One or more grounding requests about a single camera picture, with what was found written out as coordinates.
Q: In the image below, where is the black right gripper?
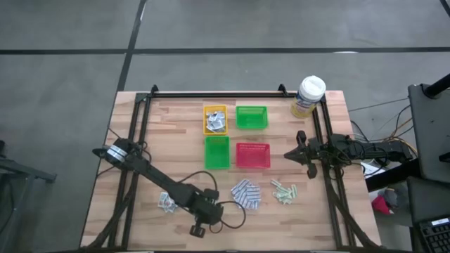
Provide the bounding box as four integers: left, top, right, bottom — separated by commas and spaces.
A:
283, 130, 331, 180

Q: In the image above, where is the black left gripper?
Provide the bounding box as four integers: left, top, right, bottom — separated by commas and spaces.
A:
189, 196, 225, 239

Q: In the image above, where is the red plastic basket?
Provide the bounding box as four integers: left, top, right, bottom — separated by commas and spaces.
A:
235, 142, 272, 169

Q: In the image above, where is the green plastic basket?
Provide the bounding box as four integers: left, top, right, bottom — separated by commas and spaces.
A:
235, 105, 269, 131
204, 136, 231, 170

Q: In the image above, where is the Lysol wipes canister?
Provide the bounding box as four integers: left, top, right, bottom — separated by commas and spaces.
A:
290, 74, 327, 119

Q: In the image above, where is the white paper sheet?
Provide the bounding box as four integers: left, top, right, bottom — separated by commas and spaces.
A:
361, 160, 386, 179

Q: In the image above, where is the red cloth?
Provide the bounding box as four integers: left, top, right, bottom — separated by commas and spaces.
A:
371, 195, 394, 215

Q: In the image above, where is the yellow plastic basket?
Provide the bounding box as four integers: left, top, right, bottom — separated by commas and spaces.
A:
202, 104, 229, 136

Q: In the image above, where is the grey cloth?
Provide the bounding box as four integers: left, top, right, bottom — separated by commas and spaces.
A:
381, 187, 407, 209

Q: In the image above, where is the black pole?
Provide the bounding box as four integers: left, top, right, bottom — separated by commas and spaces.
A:
423, 72, 450, 98

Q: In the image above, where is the black laptop keyboard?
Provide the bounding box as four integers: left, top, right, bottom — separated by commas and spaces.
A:
417, 216, 450, 253

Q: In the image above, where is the grey metal stand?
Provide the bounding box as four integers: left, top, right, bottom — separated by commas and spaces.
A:
0, 140, 58, 253

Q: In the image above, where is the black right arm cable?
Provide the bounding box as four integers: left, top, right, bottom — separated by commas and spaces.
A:
325, 138, 387, 180

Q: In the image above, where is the black floor cable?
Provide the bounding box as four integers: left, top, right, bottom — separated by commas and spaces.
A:
350, 119, 370, 143

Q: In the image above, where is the black metal table frame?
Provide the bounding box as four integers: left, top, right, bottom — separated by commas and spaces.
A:
80, 84, 380, 252

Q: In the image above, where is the yellow floor cable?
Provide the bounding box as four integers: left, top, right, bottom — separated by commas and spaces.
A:
385, 117, 414, 143

